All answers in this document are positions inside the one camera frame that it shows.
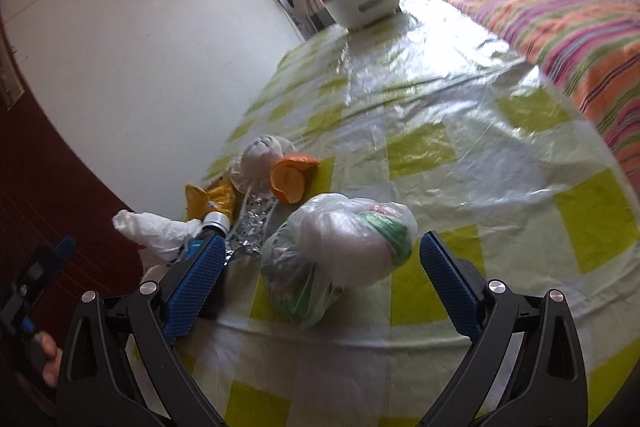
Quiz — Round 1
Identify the dark red wooden door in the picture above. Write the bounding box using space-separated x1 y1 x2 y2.
0 82 147 413

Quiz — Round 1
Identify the white plastic basket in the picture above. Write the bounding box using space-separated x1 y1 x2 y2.
324 0 402 31

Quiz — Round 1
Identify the silver foil wrapper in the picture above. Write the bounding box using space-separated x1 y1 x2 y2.
224 191 282 264

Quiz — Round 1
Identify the person's left hand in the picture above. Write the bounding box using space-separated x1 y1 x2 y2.
41 331 64 387

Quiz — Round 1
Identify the crumpled white tissue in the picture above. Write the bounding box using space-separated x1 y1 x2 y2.
112 209 207 264

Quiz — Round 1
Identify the orange peel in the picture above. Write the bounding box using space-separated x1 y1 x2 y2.
269 155 321 206

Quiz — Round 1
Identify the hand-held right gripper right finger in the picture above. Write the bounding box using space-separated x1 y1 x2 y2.
417 231 590 427

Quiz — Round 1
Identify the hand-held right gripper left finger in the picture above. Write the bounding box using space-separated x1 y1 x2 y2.
56 211 235 427

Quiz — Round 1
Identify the clear plastic bag of waste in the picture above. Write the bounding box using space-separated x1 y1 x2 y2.
261 193 419 331

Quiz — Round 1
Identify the yellow snack wrapper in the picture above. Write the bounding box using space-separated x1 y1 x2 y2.
184 183 237 224

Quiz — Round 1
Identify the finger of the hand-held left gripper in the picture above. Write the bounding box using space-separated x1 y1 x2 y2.
22 237 78 290

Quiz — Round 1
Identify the bed with striped cover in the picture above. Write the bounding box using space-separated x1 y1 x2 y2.
408 0 640 180

